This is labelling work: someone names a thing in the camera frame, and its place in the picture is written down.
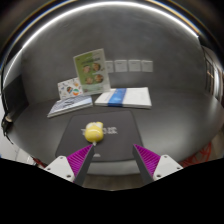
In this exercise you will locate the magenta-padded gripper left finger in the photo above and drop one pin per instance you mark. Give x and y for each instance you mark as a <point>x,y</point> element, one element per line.
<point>78,161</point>

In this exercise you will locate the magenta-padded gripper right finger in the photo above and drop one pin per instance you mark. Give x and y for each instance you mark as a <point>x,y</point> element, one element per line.
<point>148,160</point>

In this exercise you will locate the yellow computer mouse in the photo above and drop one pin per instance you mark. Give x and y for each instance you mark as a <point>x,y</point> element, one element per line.
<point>94,132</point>

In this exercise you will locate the black mouse pad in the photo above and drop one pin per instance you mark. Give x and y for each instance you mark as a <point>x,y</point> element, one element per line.
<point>118,143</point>

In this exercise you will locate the striped blue-white book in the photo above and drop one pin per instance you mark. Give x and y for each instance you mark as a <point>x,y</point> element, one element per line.
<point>70,105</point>

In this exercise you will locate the white book with blue band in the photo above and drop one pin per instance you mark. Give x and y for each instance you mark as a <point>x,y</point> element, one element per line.
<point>126,97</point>

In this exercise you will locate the green standing sign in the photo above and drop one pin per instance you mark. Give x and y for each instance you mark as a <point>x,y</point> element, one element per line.
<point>91,70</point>

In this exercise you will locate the curved white light strip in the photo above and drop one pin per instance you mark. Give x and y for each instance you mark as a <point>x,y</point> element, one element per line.
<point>100,4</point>

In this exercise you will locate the white sheets on wall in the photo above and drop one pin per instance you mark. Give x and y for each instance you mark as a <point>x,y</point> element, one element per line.
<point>128,65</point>

